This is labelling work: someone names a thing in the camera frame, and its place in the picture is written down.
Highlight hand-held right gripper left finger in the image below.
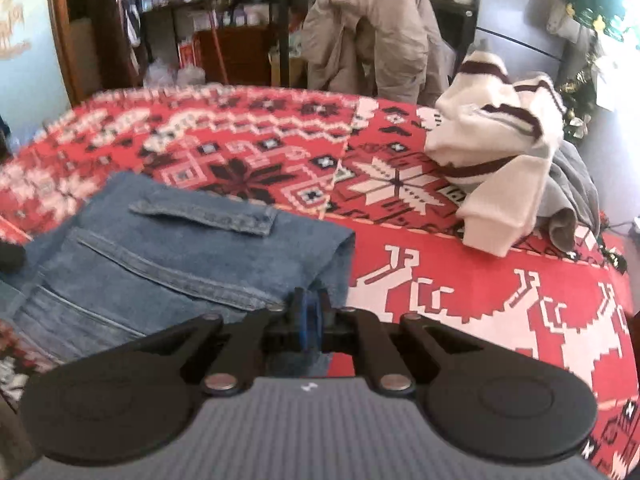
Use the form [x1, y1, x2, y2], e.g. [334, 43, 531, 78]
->
[127, 287, 309, 395]

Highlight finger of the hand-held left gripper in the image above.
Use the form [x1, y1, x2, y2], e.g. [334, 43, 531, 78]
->
[0, 241, 27, 272]

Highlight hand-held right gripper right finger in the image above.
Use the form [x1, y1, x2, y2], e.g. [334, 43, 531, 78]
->
[310, 287, 494, 395]

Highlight blue denim shorts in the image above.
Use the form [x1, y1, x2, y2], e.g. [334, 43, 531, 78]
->
[0, 171, 357, 378]

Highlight red patterned blanket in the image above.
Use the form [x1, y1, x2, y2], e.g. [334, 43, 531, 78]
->
[0, 85, 640, 480]

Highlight white plastic bag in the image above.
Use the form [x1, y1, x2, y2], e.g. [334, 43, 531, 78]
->
[175, 62, 206, 86]
[144, 57, 176, 88]

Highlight white striped sweater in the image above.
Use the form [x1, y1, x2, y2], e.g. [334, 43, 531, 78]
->
[424, 50, 568, 258]

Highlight red printed box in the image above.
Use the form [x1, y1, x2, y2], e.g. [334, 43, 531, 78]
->
[177, 37, 201, 68]

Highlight wooden drawer cabinet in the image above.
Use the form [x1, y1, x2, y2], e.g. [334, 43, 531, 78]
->
[192, 25, 281, 86]

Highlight red broom stick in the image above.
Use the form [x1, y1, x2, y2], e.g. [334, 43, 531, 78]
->
[210, 10, 231, 86]

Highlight black desk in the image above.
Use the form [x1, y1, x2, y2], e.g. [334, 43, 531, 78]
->
[140, 0, 478, 88]

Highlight grey garment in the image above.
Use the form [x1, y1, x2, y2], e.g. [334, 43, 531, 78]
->
[537, 137, 601, 253]

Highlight beige jacket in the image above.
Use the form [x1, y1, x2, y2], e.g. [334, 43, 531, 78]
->
[300, 0, 456, 106]

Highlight decorated Christmas tree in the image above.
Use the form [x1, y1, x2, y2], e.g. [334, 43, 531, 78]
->
[557, 40, 608, 143]

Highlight silver refrigerator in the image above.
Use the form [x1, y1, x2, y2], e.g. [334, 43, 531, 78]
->
[475, 0, 576, 78]

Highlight white hanging stocking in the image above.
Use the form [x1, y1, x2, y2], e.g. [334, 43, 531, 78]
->
[545, 0, 581, 36]

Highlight wooden door frame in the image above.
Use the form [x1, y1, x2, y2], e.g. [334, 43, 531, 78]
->
[47, 0, 86, 106]

